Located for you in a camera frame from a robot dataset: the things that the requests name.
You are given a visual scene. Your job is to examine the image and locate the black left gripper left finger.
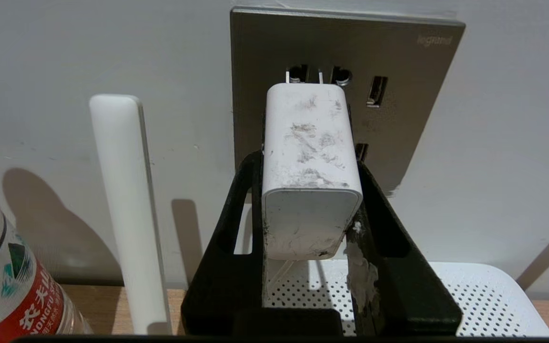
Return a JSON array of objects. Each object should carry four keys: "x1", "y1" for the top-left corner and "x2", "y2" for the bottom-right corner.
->
[{"x1": 181, "y1": 151, "x2": 268, "y2": 336}]

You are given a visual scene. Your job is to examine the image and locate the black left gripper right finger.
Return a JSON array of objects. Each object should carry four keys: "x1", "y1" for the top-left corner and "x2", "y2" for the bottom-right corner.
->
[{"x1": 345, "y1": 160, "x2": 463, "y2": 336}]

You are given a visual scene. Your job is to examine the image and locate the white power adapter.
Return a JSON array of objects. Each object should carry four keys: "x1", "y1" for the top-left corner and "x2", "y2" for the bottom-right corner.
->
[{"x1": 261, "y1": 71, "x2": 364, "y2": 261}]

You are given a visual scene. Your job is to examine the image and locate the white router with antennas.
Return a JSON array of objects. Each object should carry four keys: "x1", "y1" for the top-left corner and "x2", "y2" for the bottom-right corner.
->
[{"x1": 89, "y1": 94, "x2": 549, "y2": 338}]

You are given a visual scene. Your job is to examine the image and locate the clear bottle red cap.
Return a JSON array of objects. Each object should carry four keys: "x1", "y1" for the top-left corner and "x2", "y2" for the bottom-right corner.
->
[{"x1": 0, "y1": 171, "x2": 94, "y2": 343}]

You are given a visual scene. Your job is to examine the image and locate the grey wall socket plate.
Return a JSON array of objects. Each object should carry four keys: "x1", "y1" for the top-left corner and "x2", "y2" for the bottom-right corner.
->
[{"x1": 230, "y1": 6, "x2": 466, "y2": 196}]

